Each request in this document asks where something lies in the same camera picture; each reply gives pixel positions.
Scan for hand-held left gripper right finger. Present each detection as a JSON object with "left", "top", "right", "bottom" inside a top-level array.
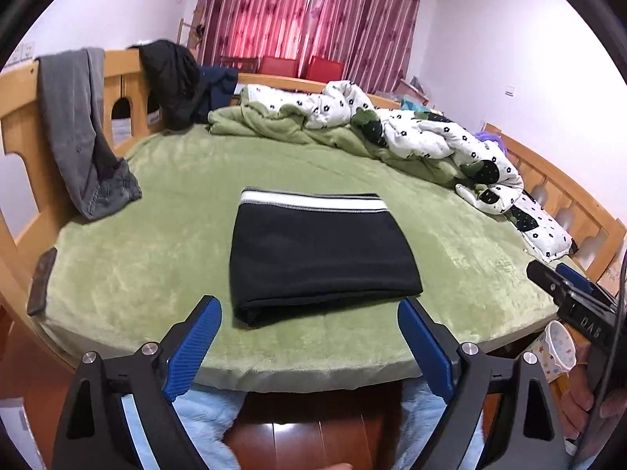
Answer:
[{"left": 397, "top": 296, "right": 571, "bottom": 470}]

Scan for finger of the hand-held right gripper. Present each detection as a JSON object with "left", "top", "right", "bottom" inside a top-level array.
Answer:
[
  {"left": 526, "top": 259, "right": 573, "bottom": 300},
  {"left": 556, "top": 262, "right": 614, "bottom": 310}
]

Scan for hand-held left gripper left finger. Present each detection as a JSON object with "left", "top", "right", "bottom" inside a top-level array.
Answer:
[{"left": 51, "top": 295, "right": 223, "bottom": 470}]

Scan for black pants with white waistband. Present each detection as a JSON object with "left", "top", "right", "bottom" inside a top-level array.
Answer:
[{"left": 229, "top": 187, "right": 424, "bottom": 329}]

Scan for person's right hand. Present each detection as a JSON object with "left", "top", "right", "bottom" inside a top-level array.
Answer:
[{"left": 558, "top": 347, "right": 627, "bottom": 444}]

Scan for star printed paper cup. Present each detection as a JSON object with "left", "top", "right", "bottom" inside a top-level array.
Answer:
[{"left": 536, "top": 320, "right": 578, "bottom": 385}]

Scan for person's left leg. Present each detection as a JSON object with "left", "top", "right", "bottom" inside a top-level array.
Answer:
[{"left": 120, "top": 384, "right": 246, "bottom": 470}]

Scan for person's leg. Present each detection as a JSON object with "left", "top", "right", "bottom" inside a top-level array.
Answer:
[
  {"left": 392, "top": 377, "right": 486, "bottom": 470},
  {"left": 120, "top": 384, "right": 246, "bottom": 470}
]

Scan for person's right leg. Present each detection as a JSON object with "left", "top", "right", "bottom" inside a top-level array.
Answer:
[{"left": 392, "top": 377, "right": 486, "bottom": 470}]

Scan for green fleece bed sheet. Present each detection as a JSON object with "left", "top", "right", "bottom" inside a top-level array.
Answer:
[{"left": 36, "top": 122, "right": 589, "bottom": 395}]

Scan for dark phone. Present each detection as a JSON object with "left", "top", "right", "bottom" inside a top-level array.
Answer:
[{"left": 27, "top": 248, "right": 58, "bottom": 316}]

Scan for white floral quilt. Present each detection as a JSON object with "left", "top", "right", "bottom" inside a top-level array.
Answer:
[{"left": 208, "top": 80, "right": 574, "bottom": 261}]

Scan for grey jeans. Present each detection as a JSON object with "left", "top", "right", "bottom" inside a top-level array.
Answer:
[{"left": 36, "top": 47, "right": 144, "bottom": 221}]

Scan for navy garment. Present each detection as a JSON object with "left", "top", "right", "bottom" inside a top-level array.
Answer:
[{"left": 191, "top": 65, "right": 241, "bottom": 124}]

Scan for black jacket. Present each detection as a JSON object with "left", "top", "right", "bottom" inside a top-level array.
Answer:
[{"left": 128, "top": 39, "right": 201, "bottom": 131}]

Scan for red chair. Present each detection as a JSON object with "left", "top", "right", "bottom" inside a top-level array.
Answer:
[
  {"left": 306, "top": 56, "right": 344, "bottom": 81},
  {"left": 259, "top": 56, "right": 297, "bottom": 79}
]

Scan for wooden coat rack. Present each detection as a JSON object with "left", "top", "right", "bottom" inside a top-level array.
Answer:
[{"left": 176, "top": 5, "right": 207, "bottom": 64}]

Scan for red patterned curtain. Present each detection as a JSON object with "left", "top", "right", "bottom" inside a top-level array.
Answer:
[{"left": 198, "top": 0, "right": 424, "bottom": 94}]

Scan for wooden bed frame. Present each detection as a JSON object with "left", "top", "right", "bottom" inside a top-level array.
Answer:
[{"left": 0, "top": 48, "right": 627, "bottom": 373}]

